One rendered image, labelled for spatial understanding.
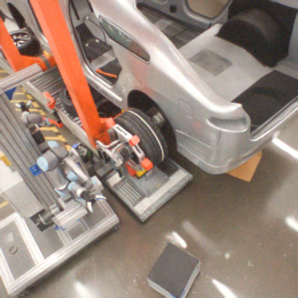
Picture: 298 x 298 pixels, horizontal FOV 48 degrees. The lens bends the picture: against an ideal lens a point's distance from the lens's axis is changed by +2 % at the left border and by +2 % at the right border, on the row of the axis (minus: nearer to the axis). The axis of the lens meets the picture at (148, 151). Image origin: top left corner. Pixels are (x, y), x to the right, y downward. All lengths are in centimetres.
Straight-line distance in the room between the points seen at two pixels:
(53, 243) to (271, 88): 289
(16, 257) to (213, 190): 230
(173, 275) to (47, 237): 146
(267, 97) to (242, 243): 159
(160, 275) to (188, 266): 27
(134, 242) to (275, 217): 157
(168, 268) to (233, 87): 205
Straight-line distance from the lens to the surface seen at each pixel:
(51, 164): 281
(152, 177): 393
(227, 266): 366
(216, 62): 404
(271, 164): 436
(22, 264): 388
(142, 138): 316
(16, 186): 308
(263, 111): 372
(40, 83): 574
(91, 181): 290
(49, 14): 296
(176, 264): 330
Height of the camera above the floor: 342
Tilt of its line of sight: 50 degrees down
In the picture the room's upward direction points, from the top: 12 degrees counter-clockwise
